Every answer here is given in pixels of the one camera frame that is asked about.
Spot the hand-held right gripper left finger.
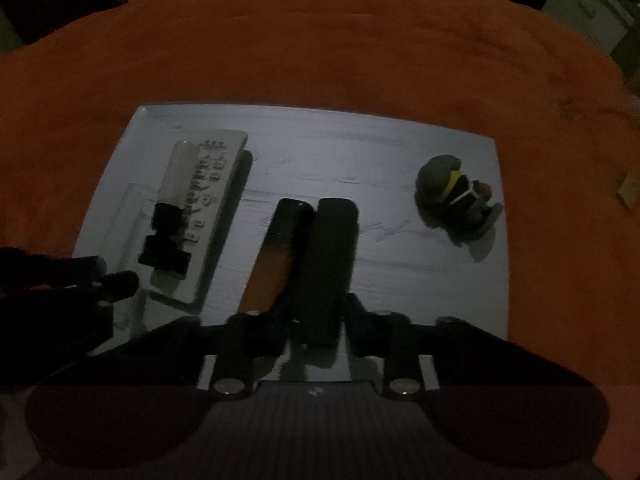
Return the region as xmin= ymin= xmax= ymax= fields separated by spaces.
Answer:
xmin=90 ymin=307 xmax=296 ymax=402

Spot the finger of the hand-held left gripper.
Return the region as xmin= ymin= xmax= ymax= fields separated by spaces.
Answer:
xmin=75 ymin=270 xmax=141 ymax=307
xmin=50 ymin=255 xmax=109 ymax=283

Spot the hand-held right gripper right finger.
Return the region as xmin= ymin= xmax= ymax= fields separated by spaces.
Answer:
xmin=345 ymin=292 xmax=553 ymax=402

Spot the black rectangular case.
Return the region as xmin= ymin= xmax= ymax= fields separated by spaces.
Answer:
xmin=294 ymin=198 xmax=359 ymax=352

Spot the black and orange bar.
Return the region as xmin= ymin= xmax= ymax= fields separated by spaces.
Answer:
xmin=239 ymin=198 xmax=317 ymax=317

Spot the cream plush toy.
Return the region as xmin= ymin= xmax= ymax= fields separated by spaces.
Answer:
xmin=139 ymin=140 xmax=195 ymax=281

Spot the white remote control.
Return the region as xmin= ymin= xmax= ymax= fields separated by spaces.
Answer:
xmin=149 ymin=130 xmax=249 ymax=312

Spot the orange cloth covered desktop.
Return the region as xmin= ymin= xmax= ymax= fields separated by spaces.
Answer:
xmin=0 ymin=0 xmax=640 ymax=391

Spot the white board mat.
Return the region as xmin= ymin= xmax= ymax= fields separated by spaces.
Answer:
xmin=71 ymin=104 xmax=510 ymax=363

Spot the small dark figurine toy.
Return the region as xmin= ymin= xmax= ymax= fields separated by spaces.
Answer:
xmin=416 ymin=155 xmax=504 ymax=247

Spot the small tan block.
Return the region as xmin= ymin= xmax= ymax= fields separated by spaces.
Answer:
xmin=617 ymin=172 xmax=640 ymax=207

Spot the white cabinet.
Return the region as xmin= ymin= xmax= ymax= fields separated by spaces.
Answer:
xmin=541 ymin=0 xmax=637 ymax=57

